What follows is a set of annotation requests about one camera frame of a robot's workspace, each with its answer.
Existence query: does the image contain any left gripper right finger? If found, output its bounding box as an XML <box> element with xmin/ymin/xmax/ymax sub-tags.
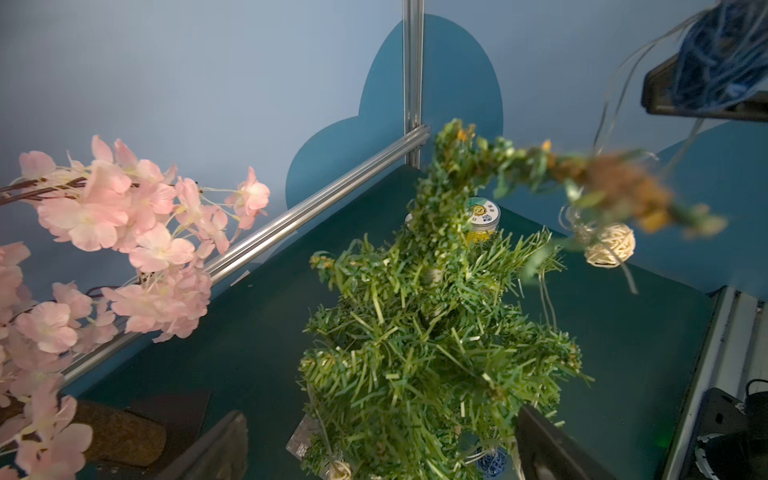
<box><xmin>515</xmin><ymin>405</ymin><xmax>616</xmax><ymax>480</ymax></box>

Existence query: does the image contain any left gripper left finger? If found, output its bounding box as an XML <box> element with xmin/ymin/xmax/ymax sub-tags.
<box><xmin>154</xmin><ymin>410</ymin><xmax>249</xmax><ymax>480</ymax></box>

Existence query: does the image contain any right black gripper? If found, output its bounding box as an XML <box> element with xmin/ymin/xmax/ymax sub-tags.
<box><xmin>641</xmin><ymin>56</ymin><xmax>767</xmax><ymax>123</ymax></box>

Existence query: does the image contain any small green christmas tree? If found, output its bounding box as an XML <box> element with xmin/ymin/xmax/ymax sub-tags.
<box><xmin>296</xmin><ymin>118</ymin><xmax>728</xmax><ymax>480</ymax></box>

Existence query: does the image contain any pink cherry blossom tree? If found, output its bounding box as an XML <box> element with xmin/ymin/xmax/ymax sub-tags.
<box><xmin>1</xmin><ymin>136</ymin><xmax>270</xmax><ymax>479</ymax></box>

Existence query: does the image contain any aluminium front rail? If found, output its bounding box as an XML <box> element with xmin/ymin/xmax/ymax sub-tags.
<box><xmin>662</xmin><ymin>286</ymin><xmax>767</xmax><ymax>479</ymax></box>

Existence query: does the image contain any aluminium rail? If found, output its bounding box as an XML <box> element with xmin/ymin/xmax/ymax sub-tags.
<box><xmin>662</xmin><ymin>286</ymin><xmax>767</xmax><ymax>479</ymax></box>
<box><xmin>59</xmin><ymin>124</ymin><xmax>432</xmax><ymax>386</ymax></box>

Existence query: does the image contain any aluminium back rail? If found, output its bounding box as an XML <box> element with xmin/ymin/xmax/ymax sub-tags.
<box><xmin>59</xmin><ymin>124</ymin><xmax>432</xmax><ymax>386</ymax></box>

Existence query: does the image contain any right aluminium post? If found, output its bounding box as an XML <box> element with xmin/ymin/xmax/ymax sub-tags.
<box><xmin>402</xmin><ymin>0</ymin><xmax>425</xmax><ymax>134</ymax></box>

